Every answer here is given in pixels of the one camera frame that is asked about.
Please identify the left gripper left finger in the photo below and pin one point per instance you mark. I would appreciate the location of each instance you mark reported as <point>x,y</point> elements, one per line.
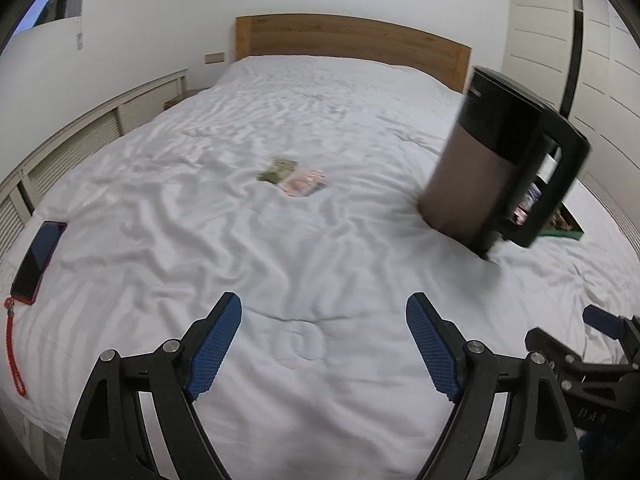
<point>206,344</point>

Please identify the green cardboard tray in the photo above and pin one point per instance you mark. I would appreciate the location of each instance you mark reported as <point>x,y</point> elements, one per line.
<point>562,224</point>

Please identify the red case smartphone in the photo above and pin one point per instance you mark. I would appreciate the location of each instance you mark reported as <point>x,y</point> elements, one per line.
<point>29,274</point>

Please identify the wooden headboard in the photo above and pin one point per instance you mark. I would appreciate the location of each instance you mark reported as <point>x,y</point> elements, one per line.
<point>349,37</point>

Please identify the cream slatted radiator cover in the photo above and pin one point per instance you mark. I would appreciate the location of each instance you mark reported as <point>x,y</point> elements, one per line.
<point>24,187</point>

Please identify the white wardrobe doors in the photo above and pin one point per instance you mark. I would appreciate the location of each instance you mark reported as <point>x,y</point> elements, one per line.
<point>580,57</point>

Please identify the wall switch plate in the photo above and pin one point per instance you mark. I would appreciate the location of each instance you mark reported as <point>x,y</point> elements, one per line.
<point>214,58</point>

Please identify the pink striped candy packet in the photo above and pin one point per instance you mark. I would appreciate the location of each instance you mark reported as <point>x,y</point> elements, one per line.
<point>303,183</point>

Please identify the person forearm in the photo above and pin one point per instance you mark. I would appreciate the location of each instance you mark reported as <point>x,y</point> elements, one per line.
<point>470,191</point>

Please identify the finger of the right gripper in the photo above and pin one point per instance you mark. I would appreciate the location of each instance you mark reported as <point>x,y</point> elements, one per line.
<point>604,322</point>

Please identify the olive gold snack packet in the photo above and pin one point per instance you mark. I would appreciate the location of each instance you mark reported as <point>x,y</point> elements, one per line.
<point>278,170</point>

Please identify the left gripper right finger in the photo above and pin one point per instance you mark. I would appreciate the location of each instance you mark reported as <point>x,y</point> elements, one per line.
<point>439,343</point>

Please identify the white bed duvet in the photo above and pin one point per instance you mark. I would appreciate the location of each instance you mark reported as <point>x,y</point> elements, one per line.
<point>323,379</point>

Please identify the black camera mount box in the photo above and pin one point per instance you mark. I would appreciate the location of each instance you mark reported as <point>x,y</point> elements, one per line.
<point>519,129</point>

